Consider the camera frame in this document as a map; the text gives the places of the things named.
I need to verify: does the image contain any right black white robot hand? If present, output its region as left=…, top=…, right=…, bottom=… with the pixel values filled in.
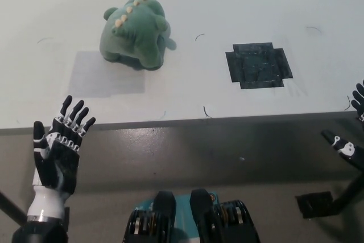
left=321, top=80, right=364, bottom=171

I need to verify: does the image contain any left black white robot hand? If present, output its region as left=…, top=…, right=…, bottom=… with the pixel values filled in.
left=27, top=95, right=97, bottom=223

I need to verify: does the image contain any green plush dinosaur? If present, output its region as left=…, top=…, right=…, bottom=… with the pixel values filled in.
left=98, top=0, right=177, bottom=72

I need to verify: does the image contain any black table leg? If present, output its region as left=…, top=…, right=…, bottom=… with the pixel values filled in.
left=331, top=166, right=364, bottom=215
left=0, top=190, right=28, bottom=226

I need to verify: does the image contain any grey tape square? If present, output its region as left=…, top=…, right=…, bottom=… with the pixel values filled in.
left=68, top=51, right=146, bottom=98

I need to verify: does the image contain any black tape patch on table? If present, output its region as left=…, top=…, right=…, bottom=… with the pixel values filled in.
left=225, top=42, right=294, bottom=89

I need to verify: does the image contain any black teal robot body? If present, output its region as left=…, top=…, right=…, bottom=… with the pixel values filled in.
left=122, top=188, right=261, bottom=243

